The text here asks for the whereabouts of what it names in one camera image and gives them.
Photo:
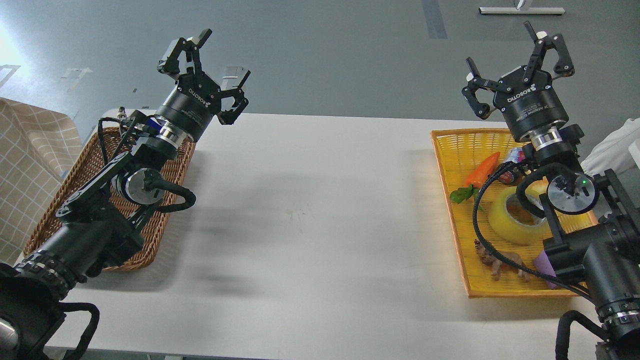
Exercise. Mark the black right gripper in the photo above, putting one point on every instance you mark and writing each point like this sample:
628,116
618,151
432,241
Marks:
530,105

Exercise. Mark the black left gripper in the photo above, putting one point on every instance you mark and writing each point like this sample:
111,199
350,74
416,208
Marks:
193,102

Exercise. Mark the yellow tape roll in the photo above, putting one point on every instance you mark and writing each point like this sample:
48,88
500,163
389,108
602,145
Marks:
511,221

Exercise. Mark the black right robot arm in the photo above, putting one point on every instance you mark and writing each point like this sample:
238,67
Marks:
593,248

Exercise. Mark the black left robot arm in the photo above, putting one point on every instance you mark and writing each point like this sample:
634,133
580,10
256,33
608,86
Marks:
102,222

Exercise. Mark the small drink can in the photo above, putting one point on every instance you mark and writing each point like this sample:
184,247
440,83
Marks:
514,175

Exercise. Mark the grey metal stand base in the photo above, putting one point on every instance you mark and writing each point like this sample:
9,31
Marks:
522,8

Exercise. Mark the orange toy carrot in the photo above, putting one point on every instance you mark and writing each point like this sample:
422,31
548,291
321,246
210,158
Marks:
475,180

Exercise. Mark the toy bread croissant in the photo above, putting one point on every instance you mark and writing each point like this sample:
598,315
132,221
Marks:
536,188

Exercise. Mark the white cloth at right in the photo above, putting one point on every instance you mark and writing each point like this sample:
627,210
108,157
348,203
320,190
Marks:
619,151

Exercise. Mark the yellow plastic basket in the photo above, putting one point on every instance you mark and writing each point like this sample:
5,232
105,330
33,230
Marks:
458,152

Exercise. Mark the beige checkered cloth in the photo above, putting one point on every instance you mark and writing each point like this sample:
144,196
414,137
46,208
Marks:
37,148

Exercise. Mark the purple sponge block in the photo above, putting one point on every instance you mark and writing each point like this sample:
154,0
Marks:
543,265

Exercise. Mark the brown toy lion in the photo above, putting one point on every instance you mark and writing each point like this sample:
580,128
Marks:
491,260

